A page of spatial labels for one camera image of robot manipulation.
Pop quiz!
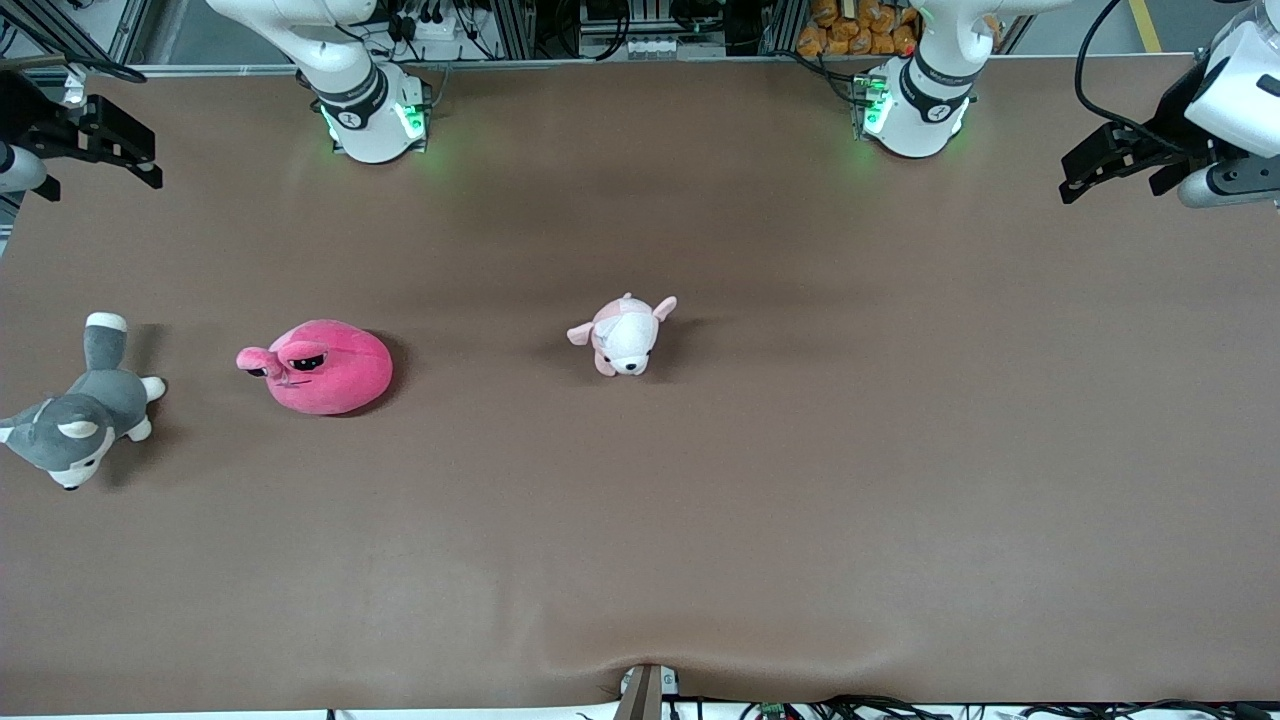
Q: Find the hot pink round plush toy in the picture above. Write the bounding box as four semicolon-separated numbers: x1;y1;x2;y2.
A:
236;319;395;417

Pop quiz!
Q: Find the grey white husky plush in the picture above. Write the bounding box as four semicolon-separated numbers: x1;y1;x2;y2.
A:
0;312;167;490

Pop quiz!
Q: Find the orange plush pile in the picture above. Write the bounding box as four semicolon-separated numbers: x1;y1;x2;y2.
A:
797;0;923;57

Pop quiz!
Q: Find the white power strip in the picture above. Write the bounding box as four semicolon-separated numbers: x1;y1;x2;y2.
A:
385;8;463;44

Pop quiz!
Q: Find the light pink white plush dog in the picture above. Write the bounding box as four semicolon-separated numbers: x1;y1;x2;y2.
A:
566;293;678;378

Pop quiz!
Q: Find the brown table mat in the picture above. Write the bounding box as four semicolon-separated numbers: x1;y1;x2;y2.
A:
0;55;1280;716

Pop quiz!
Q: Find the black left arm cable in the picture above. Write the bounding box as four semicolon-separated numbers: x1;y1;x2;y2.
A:
1074;0;1201;153

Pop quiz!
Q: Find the silver table edge rail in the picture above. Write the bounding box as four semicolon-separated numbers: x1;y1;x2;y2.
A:
95;54;866;79

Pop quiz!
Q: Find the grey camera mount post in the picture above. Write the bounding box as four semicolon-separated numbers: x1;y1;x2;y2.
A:
612;662;683;720

